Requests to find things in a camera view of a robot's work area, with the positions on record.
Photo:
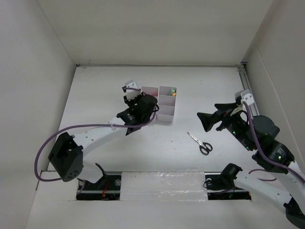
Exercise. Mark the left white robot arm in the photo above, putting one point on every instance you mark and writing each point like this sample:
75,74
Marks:
68,152

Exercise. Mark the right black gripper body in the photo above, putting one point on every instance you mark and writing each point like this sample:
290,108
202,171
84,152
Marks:
236,125

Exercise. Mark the right white compartment organizer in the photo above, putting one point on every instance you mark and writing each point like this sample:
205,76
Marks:
166,104

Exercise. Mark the aluminium rail right side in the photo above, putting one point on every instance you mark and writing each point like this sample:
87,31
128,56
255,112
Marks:
246,85

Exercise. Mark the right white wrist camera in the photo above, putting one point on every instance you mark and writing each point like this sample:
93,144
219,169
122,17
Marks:
244,96

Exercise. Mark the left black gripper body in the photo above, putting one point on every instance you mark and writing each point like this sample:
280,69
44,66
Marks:
133,102

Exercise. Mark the white compartment organizer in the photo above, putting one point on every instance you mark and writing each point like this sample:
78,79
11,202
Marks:
143,88
166,104

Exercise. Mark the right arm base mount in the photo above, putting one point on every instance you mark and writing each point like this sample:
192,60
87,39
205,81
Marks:
216,190

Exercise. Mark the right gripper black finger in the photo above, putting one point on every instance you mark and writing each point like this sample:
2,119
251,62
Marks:
209,120
229,108

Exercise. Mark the black handled scissors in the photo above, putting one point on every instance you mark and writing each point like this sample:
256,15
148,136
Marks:
204,147

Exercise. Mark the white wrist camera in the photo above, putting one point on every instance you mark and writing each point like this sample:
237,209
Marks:
131,86
244,96

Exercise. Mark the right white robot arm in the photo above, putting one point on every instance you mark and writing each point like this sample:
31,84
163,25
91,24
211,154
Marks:
258,133

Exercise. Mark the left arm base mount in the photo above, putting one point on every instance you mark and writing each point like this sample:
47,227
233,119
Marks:
107,188

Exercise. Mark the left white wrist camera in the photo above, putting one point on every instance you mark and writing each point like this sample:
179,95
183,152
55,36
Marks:
131,86

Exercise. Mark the left white compartment organizer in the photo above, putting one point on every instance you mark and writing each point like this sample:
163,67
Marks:
143,88

